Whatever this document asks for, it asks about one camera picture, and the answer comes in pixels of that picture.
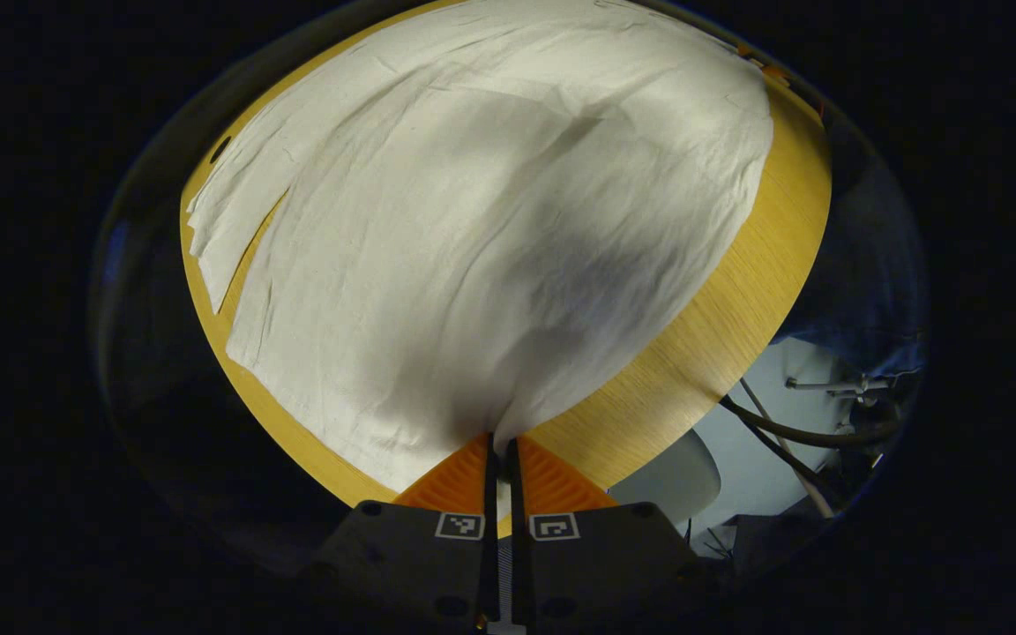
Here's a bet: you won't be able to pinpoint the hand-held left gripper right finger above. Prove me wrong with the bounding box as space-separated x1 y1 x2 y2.
508 435 703 631

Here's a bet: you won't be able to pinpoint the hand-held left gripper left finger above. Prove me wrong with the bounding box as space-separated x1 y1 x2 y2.
310 432 502 631

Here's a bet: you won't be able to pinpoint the white jeans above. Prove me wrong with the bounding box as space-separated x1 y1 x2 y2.
186 0 775 495

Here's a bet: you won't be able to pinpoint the grey chair seat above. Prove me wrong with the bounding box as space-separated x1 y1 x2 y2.
609 430 722 534

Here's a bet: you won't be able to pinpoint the dark cloth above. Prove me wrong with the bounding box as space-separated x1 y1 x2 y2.
777 115 929 376

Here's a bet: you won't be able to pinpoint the thin light rod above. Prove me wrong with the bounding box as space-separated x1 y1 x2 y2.
740 379 837 519

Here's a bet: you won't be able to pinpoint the metal bar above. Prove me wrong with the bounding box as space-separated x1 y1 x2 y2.
786 377 893 395

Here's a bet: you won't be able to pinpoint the thick dark cable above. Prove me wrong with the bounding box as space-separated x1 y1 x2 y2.
718 395 901 449

